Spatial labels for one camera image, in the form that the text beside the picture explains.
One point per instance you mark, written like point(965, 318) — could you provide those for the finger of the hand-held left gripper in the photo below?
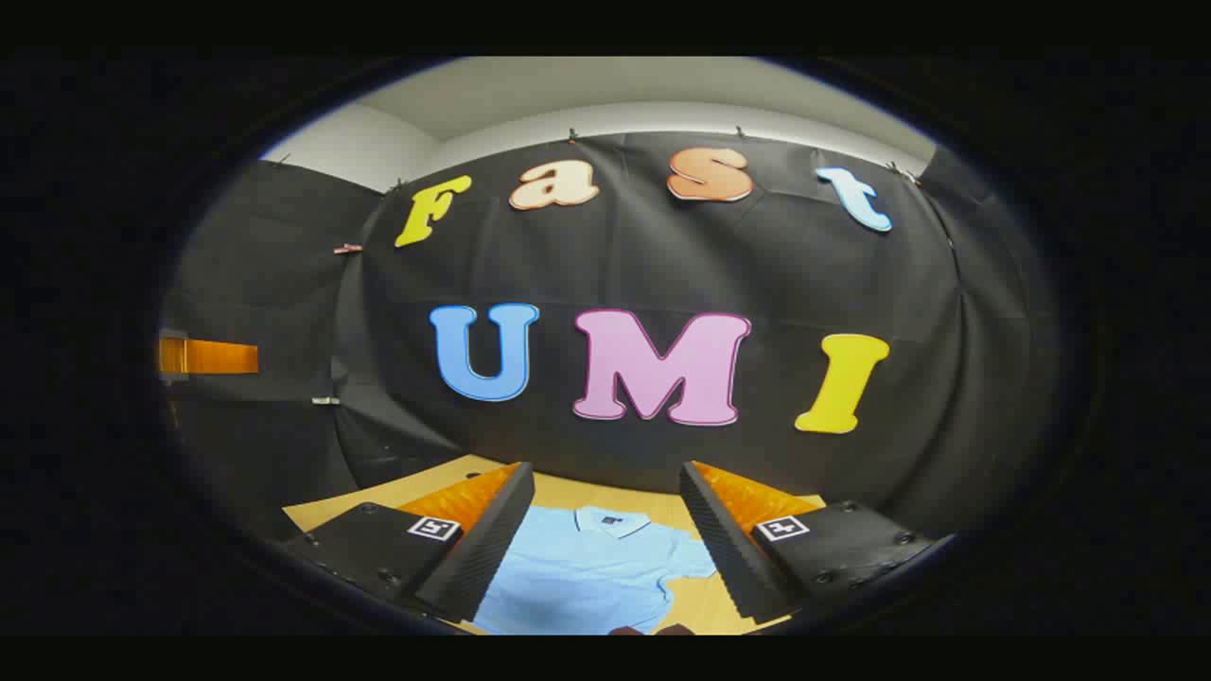
point(222, 357)

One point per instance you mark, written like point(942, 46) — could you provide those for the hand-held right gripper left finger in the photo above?
point(492, 549)

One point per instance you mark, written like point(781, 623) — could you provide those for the light blue T-shirt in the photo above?
point(587, 577)

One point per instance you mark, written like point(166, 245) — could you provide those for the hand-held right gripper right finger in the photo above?
point(719, 539)

